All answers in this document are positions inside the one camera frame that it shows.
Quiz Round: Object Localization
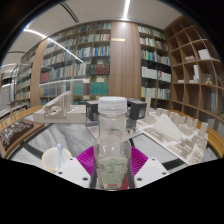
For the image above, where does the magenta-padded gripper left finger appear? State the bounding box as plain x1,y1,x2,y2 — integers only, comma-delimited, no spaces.
54,145,99,190

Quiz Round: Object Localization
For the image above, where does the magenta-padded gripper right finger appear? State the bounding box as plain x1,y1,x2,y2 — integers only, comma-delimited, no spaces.
128,145,169,189

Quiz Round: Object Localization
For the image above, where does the clear plastic bottle white cap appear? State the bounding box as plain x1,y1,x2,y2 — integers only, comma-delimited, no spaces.
93,96,133,192

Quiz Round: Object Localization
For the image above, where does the pale blue spoon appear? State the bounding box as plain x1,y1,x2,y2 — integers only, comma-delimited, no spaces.
55,143,64,170

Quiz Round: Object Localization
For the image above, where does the white cup yellow rim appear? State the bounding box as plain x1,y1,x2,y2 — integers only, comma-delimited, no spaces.
41,146,73,173

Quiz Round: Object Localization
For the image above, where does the flat round red coaster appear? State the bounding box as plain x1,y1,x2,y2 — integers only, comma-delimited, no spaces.
120,176,130,190

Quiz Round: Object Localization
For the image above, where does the large white city block model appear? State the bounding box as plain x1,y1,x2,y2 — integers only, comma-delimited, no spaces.
135,96,209,166

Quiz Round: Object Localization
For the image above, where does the white architectural model with ramp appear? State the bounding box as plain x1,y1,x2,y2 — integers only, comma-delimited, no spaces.
32,90,88,125

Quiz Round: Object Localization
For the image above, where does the dark building model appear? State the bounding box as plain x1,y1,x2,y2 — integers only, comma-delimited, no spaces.
85,99,101,122
126,98,148,121

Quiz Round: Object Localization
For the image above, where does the brown model on wooden board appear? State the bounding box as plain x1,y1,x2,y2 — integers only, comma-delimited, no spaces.
0,119,44,159

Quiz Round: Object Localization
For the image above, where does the curved wooden slatted bench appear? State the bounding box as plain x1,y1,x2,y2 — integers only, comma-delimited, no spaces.
196,119,224,160
0,105,44,134

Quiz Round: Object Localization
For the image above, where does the glass-fronted side bookshelf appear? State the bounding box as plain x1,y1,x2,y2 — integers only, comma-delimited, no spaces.
0,59,40,112

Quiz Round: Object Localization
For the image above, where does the wooden cubby shelf unit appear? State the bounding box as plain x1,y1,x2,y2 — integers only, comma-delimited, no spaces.
164,14,224,134

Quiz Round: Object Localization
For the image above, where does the straight ceiling light strip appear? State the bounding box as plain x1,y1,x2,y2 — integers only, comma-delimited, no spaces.
121,0,132,21

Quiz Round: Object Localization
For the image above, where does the tall wooden bookshelf wall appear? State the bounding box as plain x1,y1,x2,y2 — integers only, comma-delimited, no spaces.
39,20,173,102

